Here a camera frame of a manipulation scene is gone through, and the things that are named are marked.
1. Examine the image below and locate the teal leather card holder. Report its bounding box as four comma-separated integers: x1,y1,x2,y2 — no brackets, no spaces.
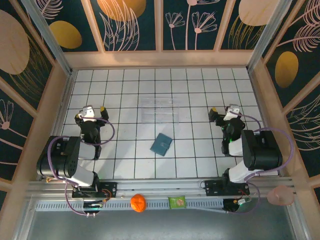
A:
149,132,173,158

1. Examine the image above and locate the clear plastic tray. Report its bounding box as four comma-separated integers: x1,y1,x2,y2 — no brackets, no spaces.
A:
139,97,182,125

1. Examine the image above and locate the small control board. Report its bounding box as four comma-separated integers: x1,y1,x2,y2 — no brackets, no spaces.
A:
82,199,105,217
222,197,252,215

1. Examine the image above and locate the pink plastic cup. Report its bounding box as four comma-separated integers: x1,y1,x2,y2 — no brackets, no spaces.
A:
266,185,295,207

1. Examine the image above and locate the orange ball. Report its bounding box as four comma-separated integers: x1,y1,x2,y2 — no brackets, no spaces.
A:
130,193,147,213

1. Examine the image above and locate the green snack packet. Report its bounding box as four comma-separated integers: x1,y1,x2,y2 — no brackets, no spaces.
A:
167,195,187,210

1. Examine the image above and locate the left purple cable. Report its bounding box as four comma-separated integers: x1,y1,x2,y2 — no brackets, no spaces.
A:
48,113,116,218

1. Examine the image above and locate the purple cable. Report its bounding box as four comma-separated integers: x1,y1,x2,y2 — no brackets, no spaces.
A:
48,113,116,218
231,112,295,215

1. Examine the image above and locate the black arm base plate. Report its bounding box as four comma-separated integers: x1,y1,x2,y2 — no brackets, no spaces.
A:
204,179,251,197
71,181,118,200

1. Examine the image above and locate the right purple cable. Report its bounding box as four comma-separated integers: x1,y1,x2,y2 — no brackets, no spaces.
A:
231,112,295,215

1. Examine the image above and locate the aluminium mounting rail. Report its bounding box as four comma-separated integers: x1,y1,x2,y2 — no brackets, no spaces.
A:
26,177,297,199

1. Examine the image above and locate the aluminium frame post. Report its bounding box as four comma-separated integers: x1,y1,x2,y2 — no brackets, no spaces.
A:
19,0,75,77
246,0,293,73

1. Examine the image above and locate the white slotted cable duct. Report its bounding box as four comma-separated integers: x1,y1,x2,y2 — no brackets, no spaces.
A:
34,199,226,213

